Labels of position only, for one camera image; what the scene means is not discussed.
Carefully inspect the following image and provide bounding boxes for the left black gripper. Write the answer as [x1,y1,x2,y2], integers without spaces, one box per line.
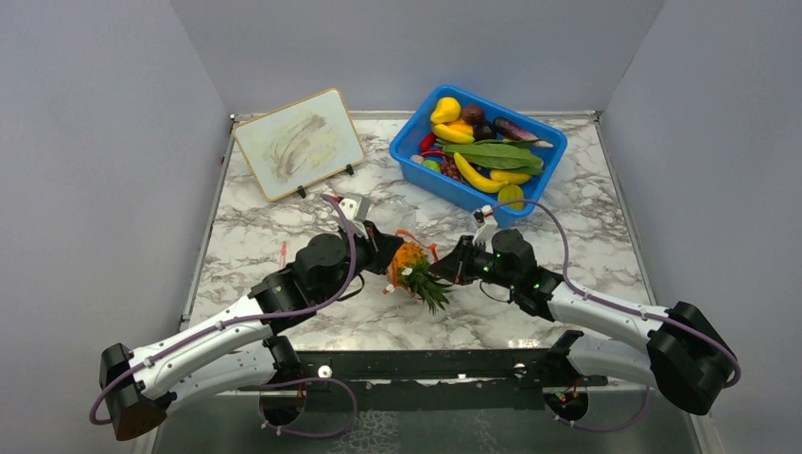
[317,219,404,304]

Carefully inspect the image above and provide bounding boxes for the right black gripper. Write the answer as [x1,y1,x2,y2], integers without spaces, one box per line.
[429,235,518,290]

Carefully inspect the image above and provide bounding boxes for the clear orange zip bag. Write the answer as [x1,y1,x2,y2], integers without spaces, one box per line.
[382,228,439,294]

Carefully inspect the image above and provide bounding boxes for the orange toy pineapple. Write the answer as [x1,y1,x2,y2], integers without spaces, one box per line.
[388,242,451,314]

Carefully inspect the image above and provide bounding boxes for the dark purple passion fruit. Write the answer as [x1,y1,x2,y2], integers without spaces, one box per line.
[461,104,485,126]

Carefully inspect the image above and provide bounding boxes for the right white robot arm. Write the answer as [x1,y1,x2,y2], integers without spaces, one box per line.
[430,229,736,415]

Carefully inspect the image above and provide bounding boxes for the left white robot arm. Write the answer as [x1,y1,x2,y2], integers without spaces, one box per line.
[90,220,404,441]

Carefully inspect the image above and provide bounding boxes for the yellow toy banana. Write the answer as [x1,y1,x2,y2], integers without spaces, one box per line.
[431,124,475,145]
[453,152,510,193]

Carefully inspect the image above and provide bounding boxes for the yellow toy starfruit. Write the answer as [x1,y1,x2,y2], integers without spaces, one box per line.
[497,184,526,210]

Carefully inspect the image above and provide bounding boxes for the green toy lime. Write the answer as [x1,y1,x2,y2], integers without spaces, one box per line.
[422,160,442,173]

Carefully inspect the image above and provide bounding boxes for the red toy grapes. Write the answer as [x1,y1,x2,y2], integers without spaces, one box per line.
[439,158,462,182]

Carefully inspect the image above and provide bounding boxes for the blue plastic bin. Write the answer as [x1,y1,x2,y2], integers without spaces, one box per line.
[389,84,567,211]

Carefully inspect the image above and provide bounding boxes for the red toy chili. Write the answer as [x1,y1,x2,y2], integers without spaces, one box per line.
[418,132,445,158]

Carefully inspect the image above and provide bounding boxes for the green leafy vegetable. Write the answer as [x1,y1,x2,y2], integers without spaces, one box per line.
[435,139,544,175]

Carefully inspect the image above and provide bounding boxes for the white drawing board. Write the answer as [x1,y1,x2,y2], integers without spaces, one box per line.
[233,88,366,201]

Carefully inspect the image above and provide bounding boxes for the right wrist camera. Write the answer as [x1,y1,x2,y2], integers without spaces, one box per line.
[472,205,498,246]

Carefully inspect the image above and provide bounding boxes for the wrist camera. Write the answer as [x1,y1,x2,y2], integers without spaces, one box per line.
[338,193,371,238]
[472,205,498,246]

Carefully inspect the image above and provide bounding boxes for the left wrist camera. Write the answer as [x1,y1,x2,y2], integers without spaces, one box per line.
[338,193,371,238]

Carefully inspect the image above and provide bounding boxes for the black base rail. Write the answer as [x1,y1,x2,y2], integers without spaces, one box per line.
[258,348,607,412]

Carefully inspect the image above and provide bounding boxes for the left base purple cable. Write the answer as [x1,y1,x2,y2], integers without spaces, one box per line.
[257,371,359,440]

